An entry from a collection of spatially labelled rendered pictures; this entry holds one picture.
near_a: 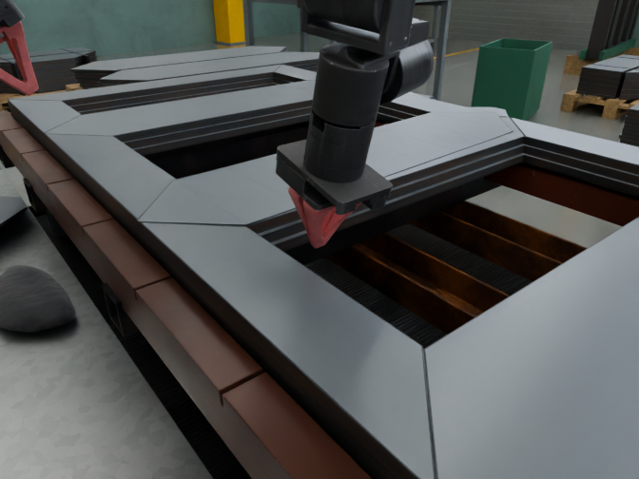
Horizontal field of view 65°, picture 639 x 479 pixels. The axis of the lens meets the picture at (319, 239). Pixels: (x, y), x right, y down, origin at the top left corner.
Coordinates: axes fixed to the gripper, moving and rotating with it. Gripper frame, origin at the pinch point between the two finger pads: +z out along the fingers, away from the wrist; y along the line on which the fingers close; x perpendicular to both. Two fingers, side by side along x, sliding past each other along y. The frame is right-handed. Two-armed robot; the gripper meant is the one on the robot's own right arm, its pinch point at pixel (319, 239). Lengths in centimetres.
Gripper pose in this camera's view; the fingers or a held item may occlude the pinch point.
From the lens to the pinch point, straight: 53.1
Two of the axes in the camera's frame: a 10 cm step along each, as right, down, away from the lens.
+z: -1.5, 7.6, 6.4
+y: -6.0, -5.8, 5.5
